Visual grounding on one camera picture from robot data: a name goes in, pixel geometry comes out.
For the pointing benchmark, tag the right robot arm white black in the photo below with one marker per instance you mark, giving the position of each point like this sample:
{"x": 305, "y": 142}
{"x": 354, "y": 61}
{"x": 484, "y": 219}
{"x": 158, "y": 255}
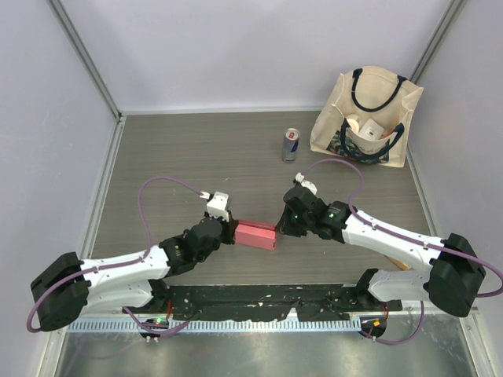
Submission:
{"x": 442, "y": 272}

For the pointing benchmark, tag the white box in bag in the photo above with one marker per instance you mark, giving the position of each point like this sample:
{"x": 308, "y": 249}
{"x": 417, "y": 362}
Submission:
{"x": 371, "y": 131}

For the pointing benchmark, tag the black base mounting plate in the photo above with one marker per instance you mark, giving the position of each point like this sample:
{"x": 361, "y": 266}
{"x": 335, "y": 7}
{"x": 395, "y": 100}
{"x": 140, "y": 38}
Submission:
{"x": 261, "y": 303}

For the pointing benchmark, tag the pink paper box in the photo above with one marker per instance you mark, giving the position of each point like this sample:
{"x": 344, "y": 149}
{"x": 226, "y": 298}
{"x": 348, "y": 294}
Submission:
{"x": 256, "y": 234}

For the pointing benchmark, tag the beige canvas tote bag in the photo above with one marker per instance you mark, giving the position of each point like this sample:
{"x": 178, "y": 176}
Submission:
{"x": 370, "y": 93}

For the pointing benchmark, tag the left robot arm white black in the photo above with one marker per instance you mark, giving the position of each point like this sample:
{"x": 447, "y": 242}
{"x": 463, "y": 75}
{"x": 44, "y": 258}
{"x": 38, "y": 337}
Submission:
{"x": 71, "y": 287}

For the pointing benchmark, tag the white tape roll in bag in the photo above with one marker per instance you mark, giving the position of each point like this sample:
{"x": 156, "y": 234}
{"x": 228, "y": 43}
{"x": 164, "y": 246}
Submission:
{"x": 354, "y": 123}

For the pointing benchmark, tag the silver blue drink can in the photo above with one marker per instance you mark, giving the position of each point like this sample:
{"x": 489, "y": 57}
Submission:
{"x": 290, "y": 145}

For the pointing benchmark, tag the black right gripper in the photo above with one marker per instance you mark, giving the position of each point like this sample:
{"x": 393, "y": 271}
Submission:
{"x": 284, "y": 226}

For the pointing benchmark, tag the orange blue small box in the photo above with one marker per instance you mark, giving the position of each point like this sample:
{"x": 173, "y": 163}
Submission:
{"x": 403, "y": 266}

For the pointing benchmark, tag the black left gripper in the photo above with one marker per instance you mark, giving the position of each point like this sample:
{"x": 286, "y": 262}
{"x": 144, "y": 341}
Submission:
{"x": 230, "y": 228}

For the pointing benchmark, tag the grey slotted cable duct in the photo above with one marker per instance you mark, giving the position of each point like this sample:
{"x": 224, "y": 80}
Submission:
{"x": 290, "y": 324}

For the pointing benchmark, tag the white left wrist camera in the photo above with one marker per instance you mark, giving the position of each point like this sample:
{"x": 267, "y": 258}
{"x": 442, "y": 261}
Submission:
{"x": 217, "y": 205}

